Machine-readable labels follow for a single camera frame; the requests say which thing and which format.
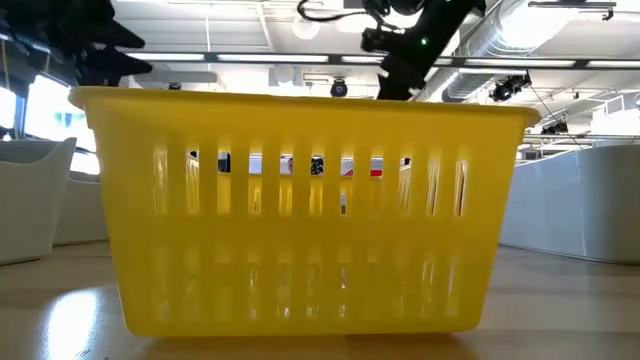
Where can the black ceiling spotlight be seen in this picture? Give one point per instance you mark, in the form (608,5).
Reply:
(555,128)
(505,90)

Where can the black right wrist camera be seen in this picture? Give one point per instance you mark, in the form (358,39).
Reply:
(377,40)

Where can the red slotted plastic basket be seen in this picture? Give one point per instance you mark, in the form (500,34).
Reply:
(376,173)

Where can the yellow slotted plastic basket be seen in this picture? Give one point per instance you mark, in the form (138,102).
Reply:
(320,260)

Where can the silver ventilation duct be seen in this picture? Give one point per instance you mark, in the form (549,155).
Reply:
(465,87)

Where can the black ceiling rail fixture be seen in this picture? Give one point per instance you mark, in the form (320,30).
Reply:
(570,4)

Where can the overhead light bar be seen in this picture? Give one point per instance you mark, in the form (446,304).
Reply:
(272,58)

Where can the small black mounted camera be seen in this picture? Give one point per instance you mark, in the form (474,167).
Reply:
(175,86)

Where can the black round overhead camera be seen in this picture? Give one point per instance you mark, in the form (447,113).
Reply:
(339,89)

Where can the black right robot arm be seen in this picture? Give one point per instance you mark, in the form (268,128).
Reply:
(450,20)

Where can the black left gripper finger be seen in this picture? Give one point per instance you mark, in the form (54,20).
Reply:
(110,65)
(110,35)

